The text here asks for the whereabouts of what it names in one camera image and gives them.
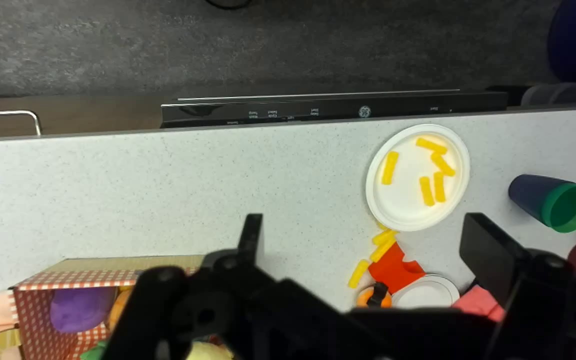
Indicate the green plastic cup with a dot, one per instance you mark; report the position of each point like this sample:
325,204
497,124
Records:
568,208

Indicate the green toy vegetable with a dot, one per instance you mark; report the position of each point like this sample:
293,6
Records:
99,351

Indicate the yellow toy fry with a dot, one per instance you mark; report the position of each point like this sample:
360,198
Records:
390,167
383,251
427,191
430,144
384,236
358,273
438,187
444,165

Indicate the white paper plate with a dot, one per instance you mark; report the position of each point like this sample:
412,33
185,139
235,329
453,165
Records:
428,293
405,208

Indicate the purple toy vegetable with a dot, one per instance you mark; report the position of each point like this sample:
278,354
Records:
81,310

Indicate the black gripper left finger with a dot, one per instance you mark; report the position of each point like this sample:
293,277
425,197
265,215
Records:
251,233

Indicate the yellow toy banana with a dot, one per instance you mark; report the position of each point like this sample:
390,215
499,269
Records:
209,351

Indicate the red toy fries carton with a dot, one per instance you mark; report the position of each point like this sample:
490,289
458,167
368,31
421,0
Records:
394,267

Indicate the blue plastic cup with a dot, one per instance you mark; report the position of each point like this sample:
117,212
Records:
529,197

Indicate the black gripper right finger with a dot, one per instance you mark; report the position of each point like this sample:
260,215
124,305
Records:
490,256

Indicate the wooden tray of toy food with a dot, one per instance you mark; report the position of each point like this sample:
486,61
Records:
35,313

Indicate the orange and black toy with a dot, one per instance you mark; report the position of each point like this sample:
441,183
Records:
368,296

